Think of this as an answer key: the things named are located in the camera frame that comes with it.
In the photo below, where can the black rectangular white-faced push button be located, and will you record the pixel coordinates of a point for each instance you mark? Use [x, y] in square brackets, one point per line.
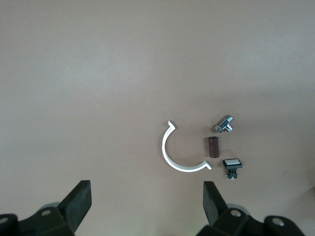
[232, 163]

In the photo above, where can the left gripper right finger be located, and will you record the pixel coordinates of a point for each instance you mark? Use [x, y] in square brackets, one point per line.
[214, 206]

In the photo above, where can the brown cylinder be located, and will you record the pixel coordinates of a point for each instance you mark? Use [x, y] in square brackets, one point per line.
[213, 147]

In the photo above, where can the white C-shaped pipe clamp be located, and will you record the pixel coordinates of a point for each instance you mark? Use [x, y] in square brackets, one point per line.
[164, 147]

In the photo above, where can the chrome T-shaped fitting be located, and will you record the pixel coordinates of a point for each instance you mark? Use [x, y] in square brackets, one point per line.
[222, 125]

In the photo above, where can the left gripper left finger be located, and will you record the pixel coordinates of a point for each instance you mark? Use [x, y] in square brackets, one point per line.
[73, 206]

